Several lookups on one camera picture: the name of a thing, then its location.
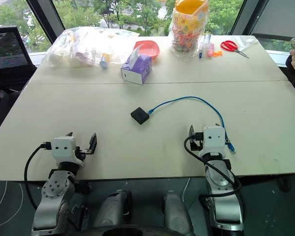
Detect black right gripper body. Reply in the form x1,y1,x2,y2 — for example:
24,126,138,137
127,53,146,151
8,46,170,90
189,132,206,151

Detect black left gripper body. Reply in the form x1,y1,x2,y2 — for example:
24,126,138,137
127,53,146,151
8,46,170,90
73,145,93,161

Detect small black box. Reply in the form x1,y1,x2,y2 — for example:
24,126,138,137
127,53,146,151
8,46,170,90
130,106,150,126

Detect small light blue tube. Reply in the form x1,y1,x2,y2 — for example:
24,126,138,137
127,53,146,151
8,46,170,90
99,53,109,70

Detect purple tissue box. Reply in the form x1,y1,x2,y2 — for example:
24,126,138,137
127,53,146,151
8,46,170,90
120,46,153,86

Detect flat clear plastic sleeve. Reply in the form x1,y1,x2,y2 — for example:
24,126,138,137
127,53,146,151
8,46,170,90
235,37,259,53

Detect black table caster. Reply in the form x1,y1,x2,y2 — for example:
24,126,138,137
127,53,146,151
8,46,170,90
277,177,292,193

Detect clear plastic bag of items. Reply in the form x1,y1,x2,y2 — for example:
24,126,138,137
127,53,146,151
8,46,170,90
42,26,140,69

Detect pink plastic bowl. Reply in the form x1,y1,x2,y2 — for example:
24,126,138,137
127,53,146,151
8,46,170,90
133,39,161,60

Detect bag of colourful toys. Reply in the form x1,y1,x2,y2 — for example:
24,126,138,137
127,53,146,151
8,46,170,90
170,0,210,59

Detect black mesh office chair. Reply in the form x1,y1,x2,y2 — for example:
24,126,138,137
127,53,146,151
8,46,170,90
0,25,38,93

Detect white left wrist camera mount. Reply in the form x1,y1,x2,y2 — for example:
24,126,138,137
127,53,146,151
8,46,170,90
51,136,85,166

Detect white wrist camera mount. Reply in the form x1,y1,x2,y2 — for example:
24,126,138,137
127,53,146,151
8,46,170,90
199,125,228,158
51,136,85,166

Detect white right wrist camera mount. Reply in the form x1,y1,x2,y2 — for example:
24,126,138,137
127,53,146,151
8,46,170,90
199,125,228,158

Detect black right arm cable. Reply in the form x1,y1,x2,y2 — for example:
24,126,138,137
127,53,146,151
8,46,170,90
183,136,243,198

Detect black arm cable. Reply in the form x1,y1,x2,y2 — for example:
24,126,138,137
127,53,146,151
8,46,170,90
183,136,243,198
24,141,52,210

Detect blue cable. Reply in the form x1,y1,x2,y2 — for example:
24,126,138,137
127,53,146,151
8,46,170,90
147,96,237,155

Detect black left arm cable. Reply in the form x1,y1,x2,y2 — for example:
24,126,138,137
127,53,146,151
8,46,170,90
24,141,52,210

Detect red handled scissors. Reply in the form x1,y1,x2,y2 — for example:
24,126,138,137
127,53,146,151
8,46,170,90
220,40,250,59

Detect dark window frame post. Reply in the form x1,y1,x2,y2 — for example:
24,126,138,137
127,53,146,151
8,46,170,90
229,0,254,35
26,0,66,46

